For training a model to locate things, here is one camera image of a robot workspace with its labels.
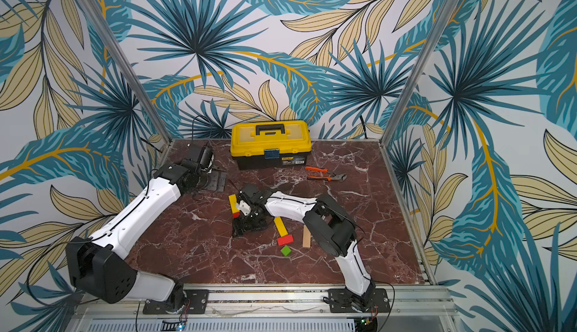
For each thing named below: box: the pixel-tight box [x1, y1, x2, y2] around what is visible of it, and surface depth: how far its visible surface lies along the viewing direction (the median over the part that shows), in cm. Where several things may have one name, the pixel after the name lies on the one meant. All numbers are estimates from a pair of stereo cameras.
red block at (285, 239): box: [277, 234, 294, 247], surface depth 88 cm
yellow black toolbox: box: [229, 120, 313, 170], surface depth 100 cm
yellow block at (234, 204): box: [228, 193, 240, 215], surface depth 97 cm
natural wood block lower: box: [302, 224, 312, 248], surface depth 87 cm
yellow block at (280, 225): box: [273, 216, 289, 238], surface depth 91 cm
